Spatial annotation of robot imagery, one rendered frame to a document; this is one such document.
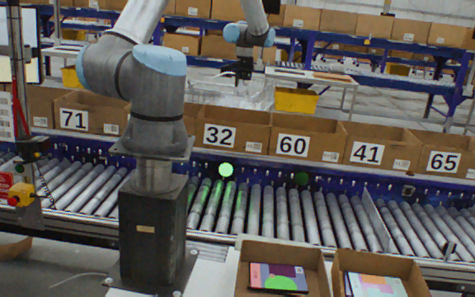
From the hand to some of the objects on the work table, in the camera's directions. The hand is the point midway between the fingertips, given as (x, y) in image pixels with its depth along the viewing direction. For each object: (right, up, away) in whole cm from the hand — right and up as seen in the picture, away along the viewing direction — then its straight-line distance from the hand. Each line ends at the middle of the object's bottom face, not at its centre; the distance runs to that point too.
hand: (235, 94), depth 199 cm
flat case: (+48, -75, -74) cm, 116 cm away
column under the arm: (-27, -68, -71) cm, 102 cm away
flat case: (+15, -72, -72) cm, 103 cm away
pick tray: (+46, -80, -82) cm, 123 cm away
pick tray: (+14, -77, -81) cm, 112 cm away
